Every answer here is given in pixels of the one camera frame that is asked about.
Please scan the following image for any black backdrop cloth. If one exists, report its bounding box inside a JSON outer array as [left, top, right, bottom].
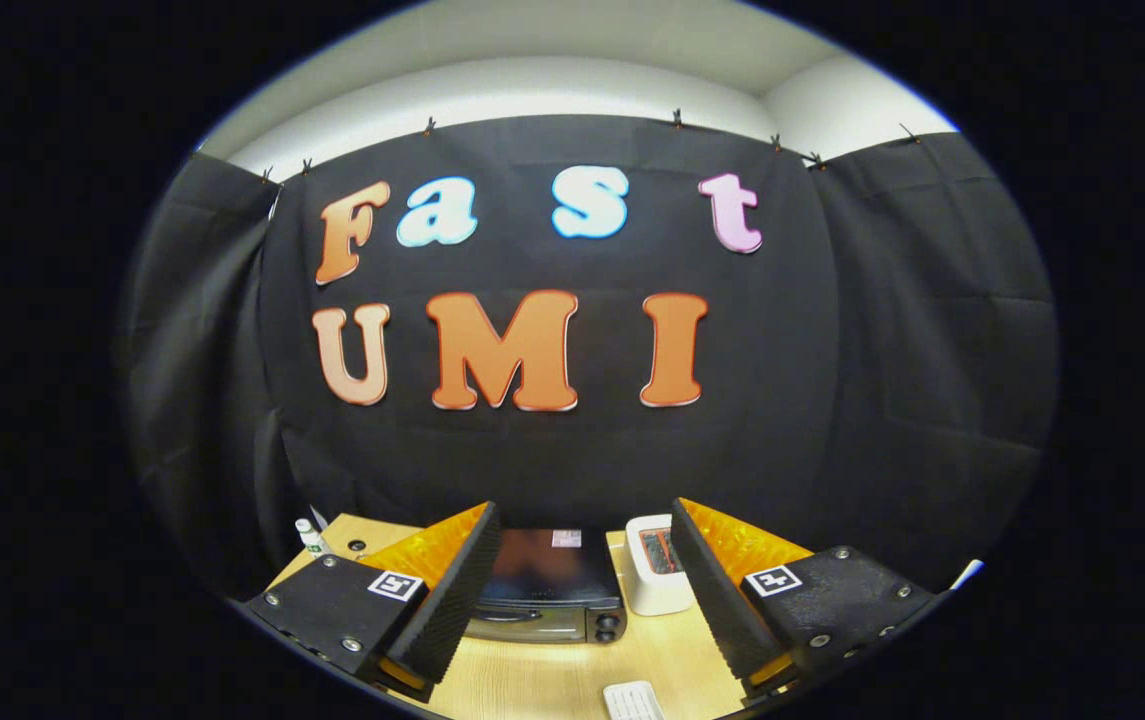
[[117, 113, 1061, 601]]

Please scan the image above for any white plastic tray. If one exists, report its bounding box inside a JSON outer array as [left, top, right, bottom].
[[602, 680, 668, 720]]

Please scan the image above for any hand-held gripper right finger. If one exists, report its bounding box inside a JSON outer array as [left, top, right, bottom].
[[670, 497, 938, 698]]

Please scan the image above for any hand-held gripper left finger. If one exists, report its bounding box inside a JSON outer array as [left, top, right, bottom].
[[242, 500, 503, 703]]

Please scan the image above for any white slot toaster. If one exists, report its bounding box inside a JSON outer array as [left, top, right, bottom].
[[624, 514, 695, 617]]

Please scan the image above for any black toaster oven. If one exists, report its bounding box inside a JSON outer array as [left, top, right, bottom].
[[462, 528, 628, 644]]

